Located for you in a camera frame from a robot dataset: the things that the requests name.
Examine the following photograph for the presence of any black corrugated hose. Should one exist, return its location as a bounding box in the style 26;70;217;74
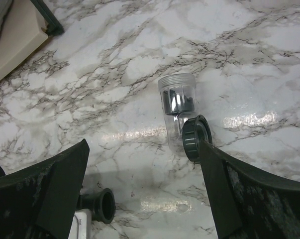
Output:
77;188;115;225

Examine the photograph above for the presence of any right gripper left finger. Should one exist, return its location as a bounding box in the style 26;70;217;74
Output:
0;139;90;239

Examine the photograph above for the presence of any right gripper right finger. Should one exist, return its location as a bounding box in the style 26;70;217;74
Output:
199;141;300;239

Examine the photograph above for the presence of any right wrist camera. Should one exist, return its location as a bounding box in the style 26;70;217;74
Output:
68;209;92;239

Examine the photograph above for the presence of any beige black shelf rack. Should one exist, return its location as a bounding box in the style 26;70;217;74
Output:
0;0;64;81

